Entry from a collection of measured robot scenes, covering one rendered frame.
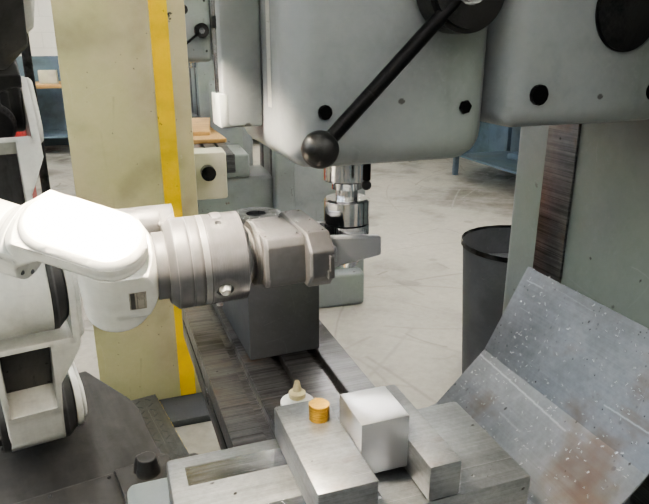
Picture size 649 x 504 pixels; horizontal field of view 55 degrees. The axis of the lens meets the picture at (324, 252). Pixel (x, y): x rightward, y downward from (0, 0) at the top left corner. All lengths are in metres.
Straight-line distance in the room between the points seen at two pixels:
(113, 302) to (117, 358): 1.98
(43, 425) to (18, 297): 0.36
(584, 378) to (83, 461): 1.03
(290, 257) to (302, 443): 0.19
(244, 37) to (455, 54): 0.18
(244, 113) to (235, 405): 0.47
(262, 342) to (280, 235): 0.44
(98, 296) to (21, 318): 0.56
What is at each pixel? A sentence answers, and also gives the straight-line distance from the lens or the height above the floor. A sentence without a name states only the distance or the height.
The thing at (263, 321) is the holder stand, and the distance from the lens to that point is 1.01.
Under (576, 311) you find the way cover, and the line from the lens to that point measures 0.93.
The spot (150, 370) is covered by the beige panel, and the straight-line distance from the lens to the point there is 2.62.
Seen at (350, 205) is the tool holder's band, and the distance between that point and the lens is 0.63.
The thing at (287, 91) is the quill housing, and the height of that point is 1.38.
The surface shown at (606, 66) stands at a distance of 0.64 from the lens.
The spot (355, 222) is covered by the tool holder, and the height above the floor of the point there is 1.24.
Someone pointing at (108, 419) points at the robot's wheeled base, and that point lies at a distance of 1.61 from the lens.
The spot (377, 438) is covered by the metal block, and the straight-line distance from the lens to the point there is 0.64.
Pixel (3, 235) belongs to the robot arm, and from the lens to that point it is 0.61.
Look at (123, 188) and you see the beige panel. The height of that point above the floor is 0.91.
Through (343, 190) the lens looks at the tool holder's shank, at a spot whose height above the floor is 1.27.
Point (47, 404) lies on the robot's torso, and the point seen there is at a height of 0.74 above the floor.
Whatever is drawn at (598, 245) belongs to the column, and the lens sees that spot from 0.90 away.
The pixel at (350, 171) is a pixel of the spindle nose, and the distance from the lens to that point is 0.62.
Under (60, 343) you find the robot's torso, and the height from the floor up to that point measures 0.90.
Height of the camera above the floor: 1.42
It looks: 19 degrees down
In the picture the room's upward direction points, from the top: straight up
